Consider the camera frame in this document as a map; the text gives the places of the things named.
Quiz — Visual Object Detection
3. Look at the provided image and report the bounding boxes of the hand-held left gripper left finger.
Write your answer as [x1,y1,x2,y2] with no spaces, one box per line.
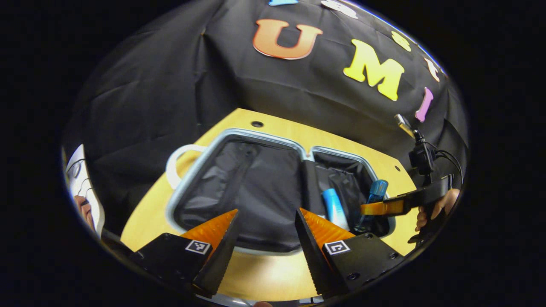
[130,208,239,299]

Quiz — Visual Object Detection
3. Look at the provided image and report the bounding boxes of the light blue tube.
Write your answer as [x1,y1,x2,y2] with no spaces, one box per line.
[321,188,349,232]

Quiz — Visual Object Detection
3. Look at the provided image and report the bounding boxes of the light blue suitcase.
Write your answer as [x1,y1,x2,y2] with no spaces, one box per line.
[165,128,397,256]

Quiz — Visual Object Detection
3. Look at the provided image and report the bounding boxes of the black cable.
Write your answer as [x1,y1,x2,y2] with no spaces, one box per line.
[433,147,465,185]

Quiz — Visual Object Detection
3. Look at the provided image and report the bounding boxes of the black backdrop cloth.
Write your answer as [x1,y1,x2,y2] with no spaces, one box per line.
[64,0,469,237]

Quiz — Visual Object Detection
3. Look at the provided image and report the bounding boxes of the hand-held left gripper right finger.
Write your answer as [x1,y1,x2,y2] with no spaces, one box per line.
[294,208,406,299]

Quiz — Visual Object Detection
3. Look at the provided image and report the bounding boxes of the clear blue bottle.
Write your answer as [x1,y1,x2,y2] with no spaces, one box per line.
[354,179,389,234]

